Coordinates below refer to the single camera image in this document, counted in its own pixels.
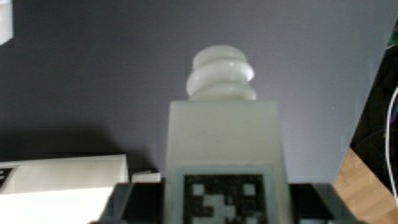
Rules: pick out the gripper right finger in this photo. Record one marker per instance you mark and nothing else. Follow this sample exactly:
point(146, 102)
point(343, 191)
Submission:
point(317, 204)

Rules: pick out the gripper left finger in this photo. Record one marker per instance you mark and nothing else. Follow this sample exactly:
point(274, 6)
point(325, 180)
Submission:
point(134, 204)

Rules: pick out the white square tabletop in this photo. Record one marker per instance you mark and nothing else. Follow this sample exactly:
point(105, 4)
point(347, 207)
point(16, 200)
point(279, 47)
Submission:
point(55, 189)

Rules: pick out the white leg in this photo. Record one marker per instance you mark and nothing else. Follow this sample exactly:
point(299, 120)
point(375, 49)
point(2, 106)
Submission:
point(226, 182)

